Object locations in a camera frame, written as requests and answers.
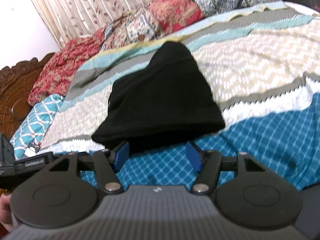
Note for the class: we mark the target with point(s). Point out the person's left hand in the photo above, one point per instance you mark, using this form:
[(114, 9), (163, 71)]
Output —
[(4, 212)]

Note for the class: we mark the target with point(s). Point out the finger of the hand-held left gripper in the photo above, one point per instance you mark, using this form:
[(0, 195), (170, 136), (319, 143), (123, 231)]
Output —
[(35, 161)]

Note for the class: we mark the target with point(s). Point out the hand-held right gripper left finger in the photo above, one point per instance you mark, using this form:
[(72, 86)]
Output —
[(122, 155)]

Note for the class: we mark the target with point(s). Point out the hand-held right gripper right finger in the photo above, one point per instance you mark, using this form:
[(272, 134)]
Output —
[(193, 156)]

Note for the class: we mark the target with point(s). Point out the patterned bed sheet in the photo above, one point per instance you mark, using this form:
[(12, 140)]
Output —
[(250, 55)]

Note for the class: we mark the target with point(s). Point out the black pants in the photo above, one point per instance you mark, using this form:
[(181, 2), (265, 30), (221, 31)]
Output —
[(162, 100)]

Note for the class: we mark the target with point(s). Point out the leaf print curtain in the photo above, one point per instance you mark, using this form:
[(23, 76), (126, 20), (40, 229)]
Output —
[(82, 5)]

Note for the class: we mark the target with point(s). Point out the teal lattice pillow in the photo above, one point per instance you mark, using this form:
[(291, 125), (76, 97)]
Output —
[(35, 122)]

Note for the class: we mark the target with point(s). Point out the carved wooden headboard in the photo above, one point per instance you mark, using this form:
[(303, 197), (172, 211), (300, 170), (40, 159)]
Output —
[(17, 85)]

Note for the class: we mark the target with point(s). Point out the patchwork floral quilt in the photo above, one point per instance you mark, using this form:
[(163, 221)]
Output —
[(175, 12)]

